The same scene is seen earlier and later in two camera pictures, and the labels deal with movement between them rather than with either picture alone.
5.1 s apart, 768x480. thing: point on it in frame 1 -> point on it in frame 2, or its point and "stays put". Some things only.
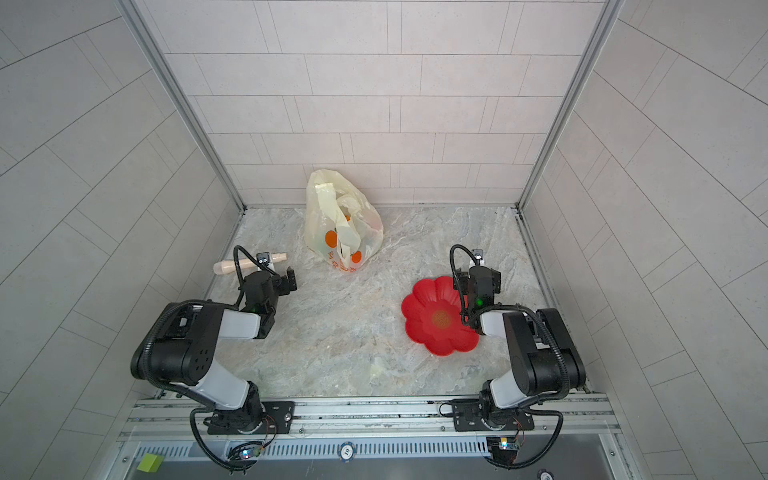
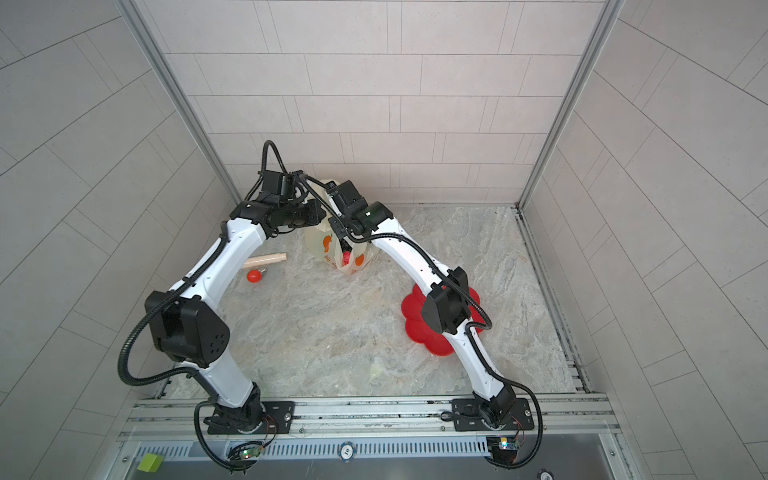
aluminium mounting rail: [574, 417] stays put
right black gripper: [498, 279] -> [340, 219]
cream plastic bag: [342, 226] stays put
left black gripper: [283, 283] -> [313, 205]
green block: [151, 463] stays put
